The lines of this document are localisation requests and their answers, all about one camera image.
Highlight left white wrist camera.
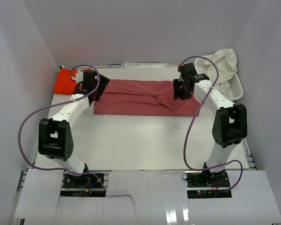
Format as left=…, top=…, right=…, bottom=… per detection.
left=71, top=71, right=83, bottom=83

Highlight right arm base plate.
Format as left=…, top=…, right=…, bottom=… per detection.
left=182, top=172, right=232, bottom=199

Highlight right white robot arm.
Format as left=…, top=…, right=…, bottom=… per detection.
left=173, top=63, right=247, bottom=187

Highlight white t-shirt in basket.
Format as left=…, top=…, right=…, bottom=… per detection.
left=206, top=48, right=238, bottom=94

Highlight white perforated plastic basket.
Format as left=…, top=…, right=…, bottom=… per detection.
left=194, top=58, right=244, bottom=101

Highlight papers at table back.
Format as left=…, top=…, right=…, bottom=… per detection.
left=121, top=62, right=168, bottom=68

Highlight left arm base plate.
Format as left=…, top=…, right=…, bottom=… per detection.
left=60, top=173, right=108, bottom=197

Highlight folded orange t-shirt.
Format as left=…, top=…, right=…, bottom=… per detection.
left=53, top=67, right=92, bottom=95

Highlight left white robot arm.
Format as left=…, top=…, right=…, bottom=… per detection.
left=38, top=70, right=110, bottom=187

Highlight pink t-shirt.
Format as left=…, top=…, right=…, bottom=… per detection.
left=94, top=79, right=200, bottom=116

